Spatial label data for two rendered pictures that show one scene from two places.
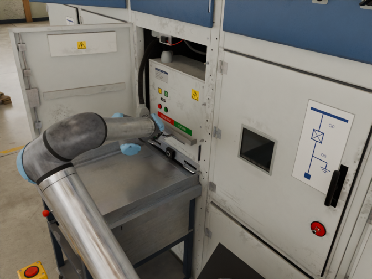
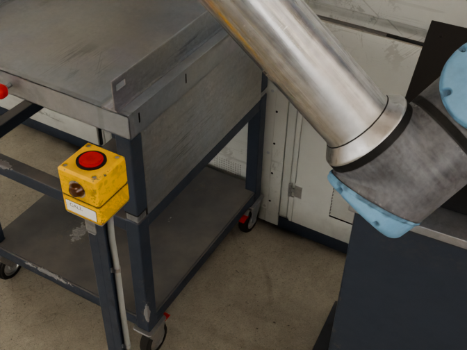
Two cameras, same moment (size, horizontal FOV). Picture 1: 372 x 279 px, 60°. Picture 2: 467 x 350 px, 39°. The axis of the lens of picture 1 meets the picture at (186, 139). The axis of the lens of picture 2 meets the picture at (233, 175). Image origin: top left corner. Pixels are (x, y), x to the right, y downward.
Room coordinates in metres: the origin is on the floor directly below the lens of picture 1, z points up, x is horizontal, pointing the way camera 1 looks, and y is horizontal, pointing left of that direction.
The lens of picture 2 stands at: (-0.08, 0.62, 1.57)
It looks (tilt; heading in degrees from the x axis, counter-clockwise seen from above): 40 degrees down; 338
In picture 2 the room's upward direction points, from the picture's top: 2 degrees clockwise
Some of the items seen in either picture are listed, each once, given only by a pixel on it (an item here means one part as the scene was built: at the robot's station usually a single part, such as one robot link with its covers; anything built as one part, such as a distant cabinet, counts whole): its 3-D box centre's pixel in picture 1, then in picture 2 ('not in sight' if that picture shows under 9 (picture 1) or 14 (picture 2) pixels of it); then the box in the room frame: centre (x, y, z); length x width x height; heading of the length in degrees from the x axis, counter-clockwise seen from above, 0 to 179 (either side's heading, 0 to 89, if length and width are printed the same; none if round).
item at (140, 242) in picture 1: (120, 234); (122, 137); (1.41, 0.37, 0.46); 0.64 x 0.58 x 0.66; 130
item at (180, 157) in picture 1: (175, 151); not in sight; (1.66, 0.06, 0.89); 0.54 x 0.05 x 0.06; 40
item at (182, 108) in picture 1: (173, 112); not in sight; (1.65, 0.07, 1.15); 0.48 x 0.01 x 0.48; 40
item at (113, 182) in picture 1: (115, 185); (109, 20); (1.41, 0.37, 0.82); 0.68 x 0.62 x 0.06; 130
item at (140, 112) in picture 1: (143, 120); not in sight; (1.77, 0.26, 1.04); 0.08 x 0.05 x 0.17; 130
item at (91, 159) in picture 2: (31, 272); (91, 161); (0.77, 0.53, 0.90); 0.04 x 0.04 x 0.02
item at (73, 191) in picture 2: not in sight; (74, 191); (0.74, 0.56, 0.87); 0.03 x 0.01 x 0.03; 40
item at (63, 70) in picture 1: (83, 91); not in sight; (1.76, 0.60, 1.21); 0.63 x 0.07 x 0.74; 118
